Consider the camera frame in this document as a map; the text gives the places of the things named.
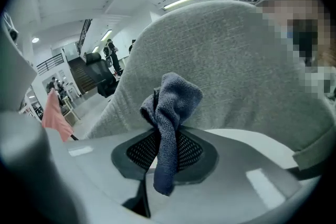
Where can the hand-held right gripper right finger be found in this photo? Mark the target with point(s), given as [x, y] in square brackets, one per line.
[236, 165]

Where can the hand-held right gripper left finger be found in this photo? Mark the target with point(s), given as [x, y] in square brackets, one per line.
[94, 157]

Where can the blue-grey cloth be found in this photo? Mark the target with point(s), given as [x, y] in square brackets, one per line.
[170, 102]

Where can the grey fabric chair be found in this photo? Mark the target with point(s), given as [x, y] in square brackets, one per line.
[215, 60]

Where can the pink cloth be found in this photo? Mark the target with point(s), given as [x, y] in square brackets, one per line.
[55, 115]

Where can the black office chair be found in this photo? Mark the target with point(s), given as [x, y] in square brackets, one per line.
[101, 73]

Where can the white stool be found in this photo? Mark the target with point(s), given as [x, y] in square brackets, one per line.
[70, 110]

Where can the dark staircase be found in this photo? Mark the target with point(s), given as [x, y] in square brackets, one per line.
[80, 76]

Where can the black railing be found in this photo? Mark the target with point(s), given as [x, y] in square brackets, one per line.
[50, 63]

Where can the grey panel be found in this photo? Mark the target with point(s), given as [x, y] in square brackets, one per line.
[13, 73]

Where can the long ceiling light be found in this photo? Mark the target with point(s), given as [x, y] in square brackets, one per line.
[178, 2]
[106, 35]

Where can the round ceiling light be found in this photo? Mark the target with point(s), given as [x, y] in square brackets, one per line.
[35, 40]

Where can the person's face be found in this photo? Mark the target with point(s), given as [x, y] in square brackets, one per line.
[302, 34]

